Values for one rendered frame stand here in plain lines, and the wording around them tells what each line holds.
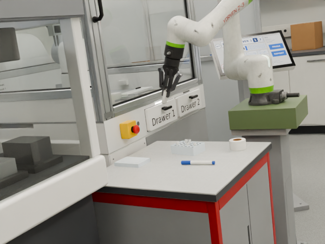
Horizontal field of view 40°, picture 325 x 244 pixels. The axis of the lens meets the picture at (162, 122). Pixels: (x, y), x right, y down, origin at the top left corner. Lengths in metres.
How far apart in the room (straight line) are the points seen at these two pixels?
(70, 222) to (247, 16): 2.67
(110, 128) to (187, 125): 0.73
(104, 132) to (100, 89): 0.19
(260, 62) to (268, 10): 3.51
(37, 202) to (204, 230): 0.57
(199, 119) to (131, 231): 1.19
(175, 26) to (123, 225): 0.94
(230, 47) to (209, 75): 1.53
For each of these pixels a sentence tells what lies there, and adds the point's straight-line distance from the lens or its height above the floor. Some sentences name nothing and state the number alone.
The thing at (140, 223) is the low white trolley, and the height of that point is 0.62.
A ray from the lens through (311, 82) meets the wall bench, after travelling 5.05.
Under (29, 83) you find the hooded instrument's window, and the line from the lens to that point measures 1.30.
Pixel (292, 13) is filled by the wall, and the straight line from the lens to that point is 5.74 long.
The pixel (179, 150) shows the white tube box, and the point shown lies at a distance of 1.94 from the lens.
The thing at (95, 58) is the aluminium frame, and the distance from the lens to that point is 1.91.
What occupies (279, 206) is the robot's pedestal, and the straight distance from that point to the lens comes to 2.45.
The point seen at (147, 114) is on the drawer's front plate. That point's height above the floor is 0.91.
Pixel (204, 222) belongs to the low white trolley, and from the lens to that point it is 1.54.
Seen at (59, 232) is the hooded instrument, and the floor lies 0.71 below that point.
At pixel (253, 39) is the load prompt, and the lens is 3.20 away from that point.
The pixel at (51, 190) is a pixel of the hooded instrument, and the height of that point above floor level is 0.88.
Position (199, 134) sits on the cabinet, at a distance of 2.73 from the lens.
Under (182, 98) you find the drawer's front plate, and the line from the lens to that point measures 2.50.
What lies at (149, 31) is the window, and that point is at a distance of 2.32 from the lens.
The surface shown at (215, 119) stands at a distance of 4.00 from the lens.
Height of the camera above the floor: 1.28
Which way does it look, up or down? 11 degrees down
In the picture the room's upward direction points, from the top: 7 degrees counter-clockwise
